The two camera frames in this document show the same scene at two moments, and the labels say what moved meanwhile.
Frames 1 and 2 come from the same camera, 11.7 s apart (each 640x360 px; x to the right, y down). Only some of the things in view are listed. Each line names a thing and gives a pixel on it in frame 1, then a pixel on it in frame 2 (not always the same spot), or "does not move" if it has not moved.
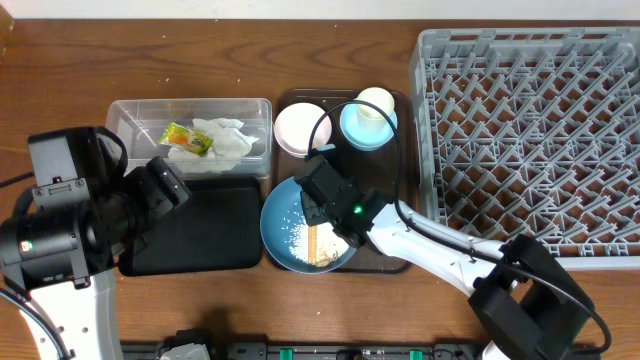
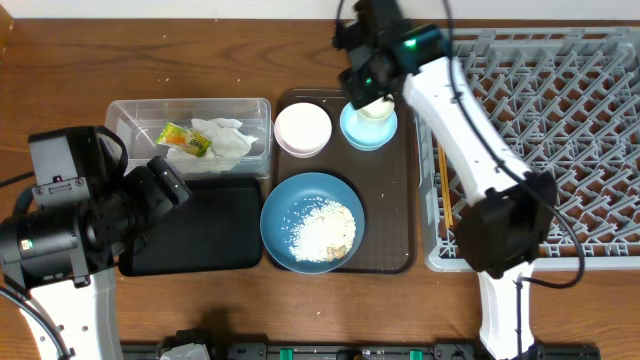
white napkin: x=228 y=146 does not move
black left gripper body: x=144 y=201 does not move
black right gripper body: x=313 y=216 → x=360 y=86
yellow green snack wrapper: x=176 y=134 does not move
